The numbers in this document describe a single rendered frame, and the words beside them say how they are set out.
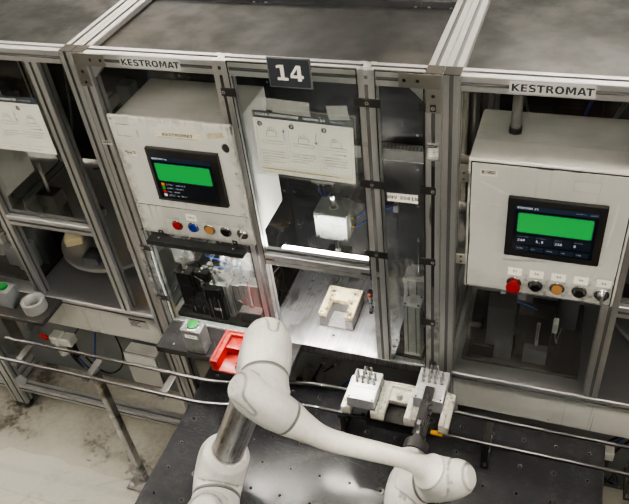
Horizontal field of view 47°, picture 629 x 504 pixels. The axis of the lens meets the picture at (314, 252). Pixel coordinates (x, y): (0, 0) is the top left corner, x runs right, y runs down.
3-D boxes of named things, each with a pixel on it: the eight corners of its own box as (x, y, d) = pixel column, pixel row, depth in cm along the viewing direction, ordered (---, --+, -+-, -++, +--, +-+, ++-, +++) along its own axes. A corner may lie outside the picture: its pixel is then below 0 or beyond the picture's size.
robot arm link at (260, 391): (302, 423, 183) (304, 380, 194) (248, 390, 175) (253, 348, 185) (267, 444, 190) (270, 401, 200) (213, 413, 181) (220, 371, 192)
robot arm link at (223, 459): (186, 507, 235) (196, 448, 251) (235, 515, 238) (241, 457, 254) (239, 358, 186) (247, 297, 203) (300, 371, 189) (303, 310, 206)
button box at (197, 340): (186, 351, 270) (179, 329, 262) (195, 335, 275) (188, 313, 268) (205, 354, 267) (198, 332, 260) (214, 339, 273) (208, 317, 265)
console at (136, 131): (140, 235, 251) (101, 119, 221) (177, 187, 270) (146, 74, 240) (252, 252, 238) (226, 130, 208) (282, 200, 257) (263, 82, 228)
